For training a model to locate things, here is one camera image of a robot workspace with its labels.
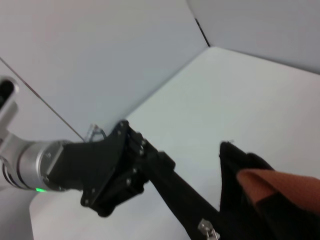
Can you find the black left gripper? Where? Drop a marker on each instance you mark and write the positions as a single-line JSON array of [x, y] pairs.
[[95, 167]]

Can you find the silver zipper pull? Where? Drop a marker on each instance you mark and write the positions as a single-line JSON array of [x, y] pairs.
[[206, 226]]

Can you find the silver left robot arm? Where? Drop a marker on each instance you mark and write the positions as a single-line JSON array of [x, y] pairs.
[[27, 165]]

